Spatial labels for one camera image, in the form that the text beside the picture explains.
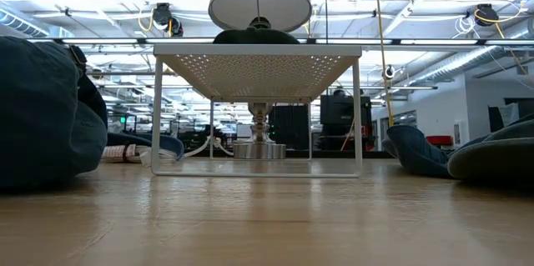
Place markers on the silver ventilation duct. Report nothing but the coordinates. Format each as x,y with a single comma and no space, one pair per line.
459,63

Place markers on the dark garments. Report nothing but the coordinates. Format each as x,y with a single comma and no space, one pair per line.
492,162

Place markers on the navy blue baseball cap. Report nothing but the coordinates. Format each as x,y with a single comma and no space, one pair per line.
37,111

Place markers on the white perforated metal rack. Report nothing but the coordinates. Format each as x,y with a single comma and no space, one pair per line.
258,74

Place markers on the red box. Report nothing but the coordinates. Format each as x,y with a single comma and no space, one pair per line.
439,140

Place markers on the black equipment cabinet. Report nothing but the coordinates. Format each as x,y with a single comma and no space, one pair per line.
292,126

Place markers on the black standing panel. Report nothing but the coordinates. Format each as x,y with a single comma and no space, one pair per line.
494,118

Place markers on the black monitor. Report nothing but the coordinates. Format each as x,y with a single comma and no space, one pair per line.
346,109

